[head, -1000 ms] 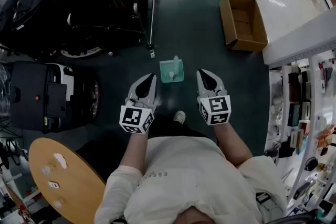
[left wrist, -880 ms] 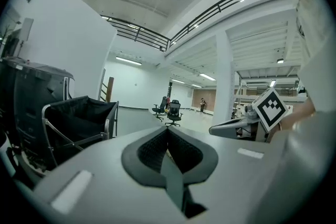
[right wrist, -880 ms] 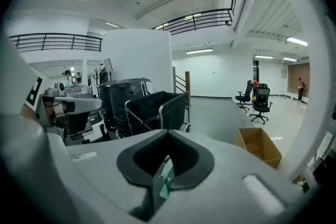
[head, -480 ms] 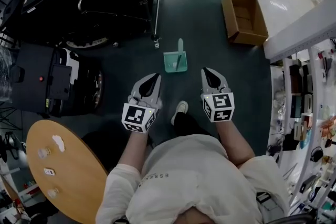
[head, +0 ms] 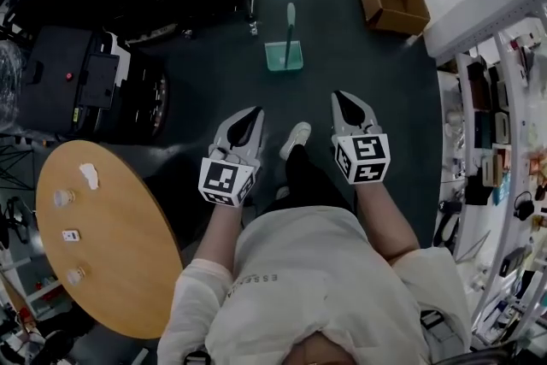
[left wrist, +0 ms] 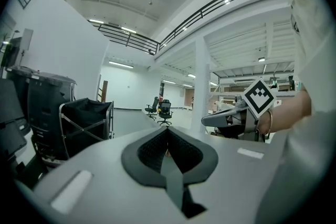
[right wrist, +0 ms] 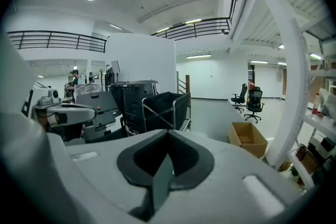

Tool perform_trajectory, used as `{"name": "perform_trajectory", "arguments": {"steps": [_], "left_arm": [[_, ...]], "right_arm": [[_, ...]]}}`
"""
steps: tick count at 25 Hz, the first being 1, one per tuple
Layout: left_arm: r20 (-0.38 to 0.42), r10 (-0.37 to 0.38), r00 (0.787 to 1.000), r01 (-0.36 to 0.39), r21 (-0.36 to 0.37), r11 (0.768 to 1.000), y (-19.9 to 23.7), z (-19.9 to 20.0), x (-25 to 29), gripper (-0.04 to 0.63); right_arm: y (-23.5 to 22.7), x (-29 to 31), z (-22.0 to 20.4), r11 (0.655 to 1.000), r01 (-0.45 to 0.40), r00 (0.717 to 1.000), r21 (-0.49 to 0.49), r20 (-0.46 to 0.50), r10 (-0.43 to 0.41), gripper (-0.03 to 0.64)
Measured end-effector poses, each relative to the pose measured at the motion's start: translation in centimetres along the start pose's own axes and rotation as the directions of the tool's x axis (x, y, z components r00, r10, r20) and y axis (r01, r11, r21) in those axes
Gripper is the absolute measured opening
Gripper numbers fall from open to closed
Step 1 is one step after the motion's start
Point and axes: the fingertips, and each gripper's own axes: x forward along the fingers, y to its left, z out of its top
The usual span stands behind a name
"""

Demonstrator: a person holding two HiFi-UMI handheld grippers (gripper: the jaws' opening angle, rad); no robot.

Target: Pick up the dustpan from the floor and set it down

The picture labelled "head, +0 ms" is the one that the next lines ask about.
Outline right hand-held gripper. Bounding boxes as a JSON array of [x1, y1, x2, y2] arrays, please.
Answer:
[[331, 91, 391, 186]]

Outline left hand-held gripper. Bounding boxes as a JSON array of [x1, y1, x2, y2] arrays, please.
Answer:
[[197, 106, 265, 209]]

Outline green long-handled dustpan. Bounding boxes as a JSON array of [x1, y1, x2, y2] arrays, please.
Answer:
[[263, 2, 306, 74]]

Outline person's right forearm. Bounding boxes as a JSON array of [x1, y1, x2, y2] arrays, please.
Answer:
[[354, 182, 421, 262]]

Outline person's left forearm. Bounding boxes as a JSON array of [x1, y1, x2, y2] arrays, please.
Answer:
[[194, 200, 245, 271]]

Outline person's black trousers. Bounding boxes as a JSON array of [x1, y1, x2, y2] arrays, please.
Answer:
[[260, 144, 356, 215]]

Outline brown box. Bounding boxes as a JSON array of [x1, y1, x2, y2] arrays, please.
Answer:
[[466, 61, 489, 110]]

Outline dark blue box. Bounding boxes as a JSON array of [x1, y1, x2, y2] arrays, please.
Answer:
[[473, 110, 493, 149]]

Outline black bag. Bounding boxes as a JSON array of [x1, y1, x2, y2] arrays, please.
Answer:
[[464, 174, 493, 207]]

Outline beige box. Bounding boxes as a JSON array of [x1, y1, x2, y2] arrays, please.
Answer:
[[482, 153, 502, 187]]

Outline crumpled white tissue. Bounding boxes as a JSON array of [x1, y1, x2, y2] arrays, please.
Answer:
[[79, 162, 101, 191]]

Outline teal box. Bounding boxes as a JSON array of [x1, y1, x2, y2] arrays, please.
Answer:
[[492, 179, 510, 204]]

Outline person's white shirt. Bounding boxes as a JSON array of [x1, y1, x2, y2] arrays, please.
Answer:
[[156, 204, 472, 365]]

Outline white metal shelf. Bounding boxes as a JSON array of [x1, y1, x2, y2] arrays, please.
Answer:
[[422, 0, 547, 356]]

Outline round wooden table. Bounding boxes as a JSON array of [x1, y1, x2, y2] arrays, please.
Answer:
[[35, 139, 185, 340]]

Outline small clear cup upper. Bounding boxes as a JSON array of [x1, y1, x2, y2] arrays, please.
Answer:
[[53, 188, 78, 209]]

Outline small clear cup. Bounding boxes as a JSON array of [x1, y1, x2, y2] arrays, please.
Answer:
[[65, 266, 88, 287], [53, 188, 78, 209]]

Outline black mobile machine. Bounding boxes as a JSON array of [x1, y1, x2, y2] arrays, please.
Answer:
[[15, 24, 173, 138]]

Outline black headphones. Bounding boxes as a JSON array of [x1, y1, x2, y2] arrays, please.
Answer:
[[514, 191, 536, 221]]

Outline small clear cup lower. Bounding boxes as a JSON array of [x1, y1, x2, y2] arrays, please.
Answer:
[[65, 266, 88, 287]]

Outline clear plastic wrapped object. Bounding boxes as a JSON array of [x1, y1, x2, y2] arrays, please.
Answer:
[[0, 39, 23, 130]]

